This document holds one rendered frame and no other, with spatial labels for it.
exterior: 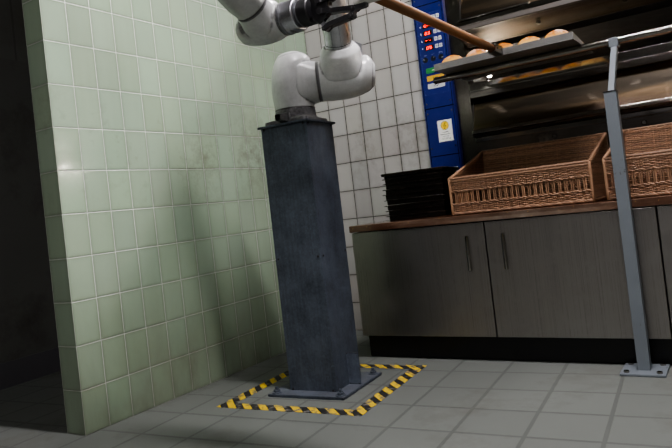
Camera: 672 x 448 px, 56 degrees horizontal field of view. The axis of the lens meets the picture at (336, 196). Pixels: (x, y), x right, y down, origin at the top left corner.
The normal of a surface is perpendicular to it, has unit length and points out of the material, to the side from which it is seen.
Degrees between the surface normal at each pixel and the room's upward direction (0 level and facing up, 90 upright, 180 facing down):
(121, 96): 90
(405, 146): 90
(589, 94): 70
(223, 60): 90
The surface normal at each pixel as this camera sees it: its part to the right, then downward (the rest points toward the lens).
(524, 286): -0.54, 0.04
